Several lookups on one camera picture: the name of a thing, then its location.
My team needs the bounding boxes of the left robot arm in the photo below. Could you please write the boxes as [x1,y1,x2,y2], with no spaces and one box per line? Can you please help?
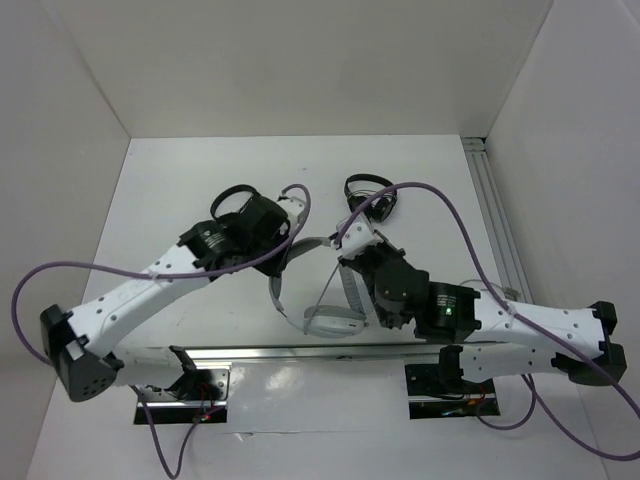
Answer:
[40,194,306,402]

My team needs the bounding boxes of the white grey headphones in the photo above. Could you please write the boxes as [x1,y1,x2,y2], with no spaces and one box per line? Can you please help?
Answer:
[268,263,374,339]

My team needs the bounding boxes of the aluminium rail right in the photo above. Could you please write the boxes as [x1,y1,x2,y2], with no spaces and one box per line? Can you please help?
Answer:
[461,137,532,302]

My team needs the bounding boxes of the aluminium rail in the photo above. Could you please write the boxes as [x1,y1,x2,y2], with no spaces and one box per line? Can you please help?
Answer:
[184,343,441,363]
[461,137,532,302]

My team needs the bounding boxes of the aluminium rail front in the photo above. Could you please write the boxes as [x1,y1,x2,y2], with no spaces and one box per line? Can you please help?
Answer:
[184,343,441,363]

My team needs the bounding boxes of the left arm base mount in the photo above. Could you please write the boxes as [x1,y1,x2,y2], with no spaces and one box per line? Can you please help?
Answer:
[138,364,231,425]

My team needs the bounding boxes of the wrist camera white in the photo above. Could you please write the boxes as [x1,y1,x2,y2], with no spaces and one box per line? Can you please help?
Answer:
[331,217,382,260]
[276,196,307,230]

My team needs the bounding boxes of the black headphones right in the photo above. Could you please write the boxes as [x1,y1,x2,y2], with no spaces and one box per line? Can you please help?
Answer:
[343,173,398,223]

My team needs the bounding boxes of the black headphones left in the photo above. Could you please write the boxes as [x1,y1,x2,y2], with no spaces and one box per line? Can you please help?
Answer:
[209,183,261,221]

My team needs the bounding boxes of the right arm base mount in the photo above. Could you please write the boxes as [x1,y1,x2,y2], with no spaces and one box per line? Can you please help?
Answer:
[404,364,500,420]

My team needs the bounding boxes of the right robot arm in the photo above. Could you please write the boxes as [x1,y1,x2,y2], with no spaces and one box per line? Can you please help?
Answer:
[338,235,627,392]

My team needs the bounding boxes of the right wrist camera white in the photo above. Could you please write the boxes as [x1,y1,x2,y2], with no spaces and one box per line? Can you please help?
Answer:
[331,217,382,260]

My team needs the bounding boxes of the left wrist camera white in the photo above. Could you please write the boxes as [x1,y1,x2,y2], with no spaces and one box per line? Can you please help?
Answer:
[276,196,307,230]

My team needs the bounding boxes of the grey headphone cable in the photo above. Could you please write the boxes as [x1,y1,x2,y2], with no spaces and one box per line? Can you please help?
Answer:
[317,259,519,321]

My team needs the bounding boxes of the black headphones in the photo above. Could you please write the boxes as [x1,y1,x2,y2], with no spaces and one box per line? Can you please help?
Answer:
[209,183,261,221]
[343,173,398,223]

